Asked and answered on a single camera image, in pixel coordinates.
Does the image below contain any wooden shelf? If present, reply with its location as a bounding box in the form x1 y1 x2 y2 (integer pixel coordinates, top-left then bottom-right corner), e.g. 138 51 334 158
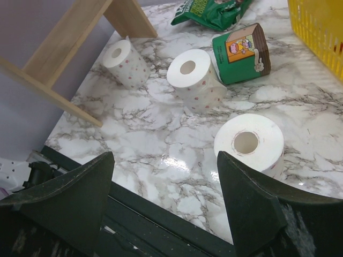
1 0 158 127

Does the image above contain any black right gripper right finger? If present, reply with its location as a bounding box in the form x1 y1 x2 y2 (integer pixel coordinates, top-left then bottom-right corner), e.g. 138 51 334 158
217 151 342 256

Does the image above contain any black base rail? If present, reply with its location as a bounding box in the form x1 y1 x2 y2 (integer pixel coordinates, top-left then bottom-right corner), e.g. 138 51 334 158
43 147 235 256

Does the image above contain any green wrapped roll with picture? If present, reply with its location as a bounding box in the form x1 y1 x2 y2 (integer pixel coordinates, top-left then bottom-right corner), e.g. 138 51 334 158
212 23 271 85

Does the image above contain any white dotted roll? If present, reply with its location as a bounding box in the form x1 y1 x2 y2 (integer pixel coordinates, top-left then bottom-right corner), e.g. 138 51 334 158
102 38 151 90
167 49 227 114
214 114 285 180

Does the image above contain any yellow plastic basket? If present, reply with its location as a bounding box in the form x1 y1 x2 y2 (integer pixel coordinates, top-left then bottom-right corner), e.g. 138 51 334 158
288 0 342 81

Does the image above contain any green chips bag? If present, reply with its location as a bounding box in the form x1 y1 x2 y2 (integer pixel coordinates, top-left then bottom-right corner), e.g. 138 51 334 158
171 0 252 32

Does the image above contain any white dotted roll right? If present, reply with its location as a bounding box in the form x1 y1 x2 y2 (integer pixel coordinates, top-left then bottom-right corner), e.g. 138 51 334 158
214 114 285 180

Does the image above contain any white dotted roll left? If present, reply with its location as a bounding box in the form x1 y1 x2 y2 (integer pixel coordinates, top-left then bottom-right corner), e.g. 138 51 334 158
102 38 151 90

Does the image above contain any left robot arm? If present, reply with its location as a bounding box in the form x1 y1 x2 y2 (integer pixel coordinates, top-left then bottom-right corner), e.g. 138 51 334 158
1 158 57 195

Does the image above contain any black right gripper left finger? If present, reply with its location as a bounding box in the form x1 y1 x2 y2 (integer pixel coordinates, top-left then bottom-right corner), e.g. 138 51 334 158
1 152 115 256

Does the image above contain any white dotted roll middle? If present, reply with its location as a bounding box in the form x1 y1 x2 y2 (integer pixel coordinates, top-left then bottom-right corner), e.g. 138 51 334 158
167 49 227 114

